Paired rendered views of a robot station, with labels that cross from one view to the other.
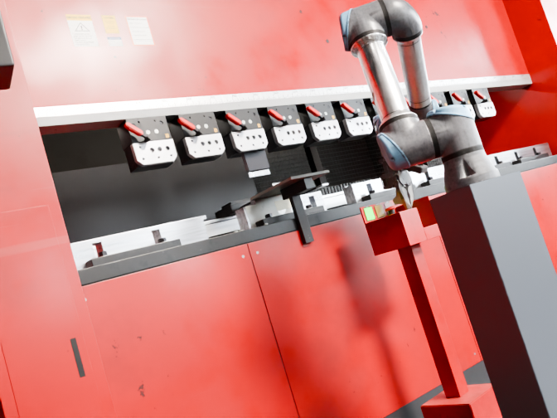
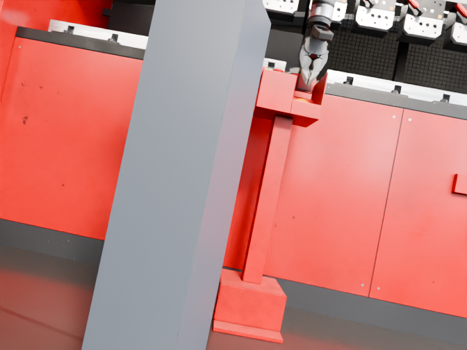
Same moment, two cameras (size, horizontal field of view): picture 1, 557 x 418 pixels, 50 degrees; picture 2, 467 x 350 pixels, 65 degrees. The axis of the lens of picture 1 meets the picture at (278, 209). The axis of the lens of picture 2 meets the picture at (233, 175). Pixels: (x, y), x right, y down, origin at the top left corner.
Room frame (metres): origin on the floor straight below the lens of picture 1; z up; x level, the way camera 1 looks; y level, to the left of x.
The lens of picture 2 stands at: (1.16, -1.09, 0.40)
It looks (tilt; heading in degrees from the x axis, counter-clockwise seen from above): 2 degrees up; 41
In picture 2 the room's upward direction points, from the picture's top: 11 degrees clockwise
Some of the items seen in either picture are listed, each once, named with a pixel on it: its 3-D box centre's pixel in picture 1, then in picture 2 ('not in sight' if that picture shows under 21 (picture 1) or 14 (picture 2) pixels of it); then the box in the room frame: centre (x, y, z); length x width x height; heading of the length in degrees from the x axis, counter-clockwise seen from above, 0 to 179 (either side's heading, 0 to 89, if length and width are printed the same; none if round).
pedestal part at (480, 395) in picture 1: (470, 410); (247, 301); (2.12, -0.42, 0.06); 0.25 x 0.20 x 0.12; 43
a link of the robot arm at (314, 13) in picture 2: not in sight; (320, 15); (2.16, -0.46, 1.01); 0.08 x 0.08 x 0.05
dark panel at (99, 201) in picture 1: (150, 210); (199, 55); (2.52, 0.53, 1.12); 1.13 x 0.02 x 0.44; 128
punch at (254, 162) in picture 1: (256, 163); not in sight; (2.26, 0.03, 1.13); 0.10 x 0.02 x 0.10; 128
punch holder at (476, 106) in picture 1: (477, 104); not in sight; (3.23, -1.22, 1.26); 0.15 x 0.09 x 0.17; 128
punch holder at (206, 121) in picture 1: (197, 138); not in sight; (2.12, 0.21, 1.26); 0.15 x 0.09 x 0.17; 128
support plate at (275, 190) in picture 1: (288, 185); not in sight; (2.15, -0.06, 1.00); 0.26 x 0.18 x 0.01; 38
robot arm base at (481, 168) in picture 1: (467, 168); not in sight; (1.65, -0.54, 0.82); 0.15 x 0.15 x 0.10
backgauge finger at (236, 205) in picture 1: (245, 203); not in sight; (2.39, 0.12, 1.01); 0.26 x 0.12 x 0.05; 38
